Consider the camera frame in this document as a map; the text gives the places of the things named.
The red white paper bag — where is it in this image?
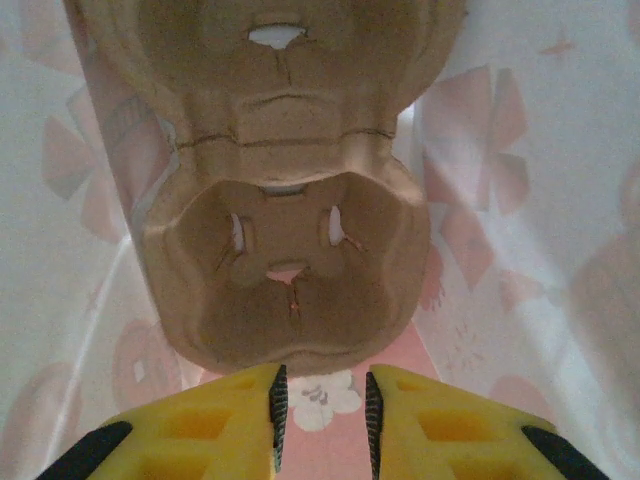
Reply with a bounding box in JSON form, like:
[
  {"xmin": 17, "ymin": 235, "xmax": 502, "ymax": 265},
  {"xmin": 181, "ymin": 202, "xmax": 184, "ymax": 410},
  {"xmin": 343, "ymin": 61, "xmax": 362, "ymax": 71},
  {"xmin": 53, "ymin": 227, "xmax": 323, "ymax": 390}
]
[{"xmin": 0, "ymin": 0, "xmax": 640, "ymax": 480}]

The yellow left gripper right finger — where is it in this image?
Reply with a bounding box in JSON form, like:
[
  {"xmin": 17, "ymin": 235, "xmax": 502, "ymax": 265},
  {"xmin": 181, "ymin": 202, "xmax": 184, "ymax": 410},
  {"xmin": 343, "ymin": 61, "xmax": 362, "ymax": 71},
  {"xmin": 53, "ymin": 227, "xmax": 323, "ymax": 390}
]
[{"xmin": 364, "ymin": 363, "xmax": 609, "ymax": 480}]

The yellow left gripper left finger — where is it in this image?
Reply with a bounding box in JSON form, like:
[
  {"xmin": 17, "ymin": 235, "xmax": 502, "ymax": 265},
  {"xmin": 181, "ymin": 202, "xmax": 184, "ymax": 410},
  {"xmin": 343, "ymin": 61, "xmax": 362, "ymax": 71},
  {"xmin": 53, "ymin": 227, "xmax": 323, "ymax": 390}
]
[{"xmin": 34, "ymin": 363, "xmax": 290, "ymax": 480}]

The brown pulp cup carrier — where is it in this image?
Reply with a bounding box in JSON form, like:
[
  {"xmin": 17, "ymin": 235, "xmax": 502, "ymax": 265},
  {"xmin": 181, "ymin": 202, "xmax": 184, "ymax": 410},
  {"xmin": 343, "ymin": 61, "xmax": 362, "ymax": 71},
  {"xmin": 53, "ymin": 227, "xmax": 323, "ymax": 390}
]
[{"xmin": 64, "ymin": 0, "xmax": 469, "ymax": 379}]

